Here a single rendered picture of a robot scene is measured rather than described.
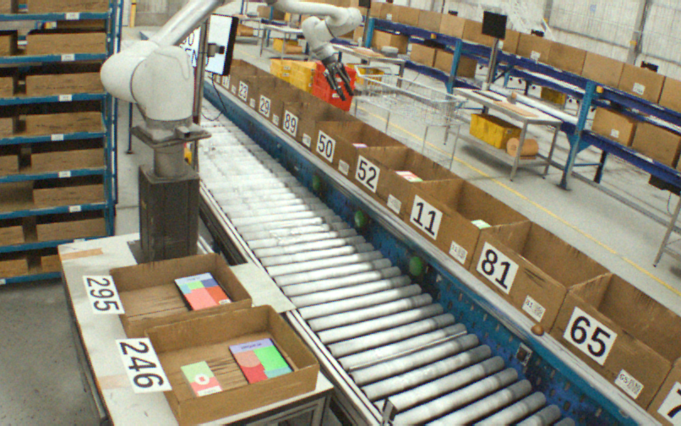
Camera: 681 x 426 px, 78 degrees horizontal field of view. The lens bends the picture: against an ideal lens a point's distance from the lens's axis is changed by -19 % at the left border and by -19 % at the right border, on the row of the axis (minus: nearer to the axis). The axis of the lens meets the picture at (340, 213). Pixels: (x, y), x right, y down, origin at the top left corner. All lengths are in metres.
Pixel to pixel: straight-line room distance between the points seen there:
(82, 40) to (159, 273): 1.32
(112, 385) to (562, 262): 1.50
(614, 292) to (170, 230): 1.50
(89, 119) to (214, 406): 1.77
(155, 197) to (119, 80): 0.40
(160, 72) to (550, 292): 1.34
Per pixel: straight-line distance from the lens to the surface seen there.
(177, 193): 1.66
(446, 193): 2.11
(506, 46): 7.57
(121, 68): 1.70
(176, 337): 1.41
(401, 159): 2.42
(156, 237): 1.71
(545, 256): 1.90
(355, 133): 2.71
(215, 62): 2.52
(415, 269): 1.86
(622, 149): 6.09
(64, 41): 2.55
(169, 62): 1.55
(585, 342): 1.52
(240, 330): 1.48
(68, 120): 2.63
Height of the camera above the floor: 1.70
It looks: 24 degrees down
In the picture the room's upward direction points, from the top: 10 degrees clockwise
